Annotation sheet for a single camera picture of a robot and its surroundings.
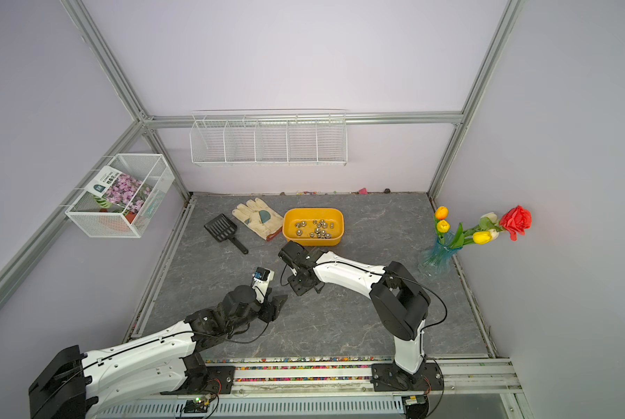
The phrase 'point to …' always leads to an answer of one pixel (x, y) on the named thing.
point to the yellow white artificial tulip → (484, 236)
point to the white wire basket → (96, 216)
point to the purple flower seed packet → (120, 188)
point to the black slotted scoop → (223, 229)
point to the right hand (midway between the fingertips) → (302, 281)
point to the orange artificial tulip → (442, 212)
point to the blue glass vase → (436, 262)
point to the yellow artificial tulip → (442, 226)
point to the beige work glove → (259, 219)
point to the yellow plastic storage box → (314, 227)
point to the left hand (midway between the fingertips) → (279, 295)
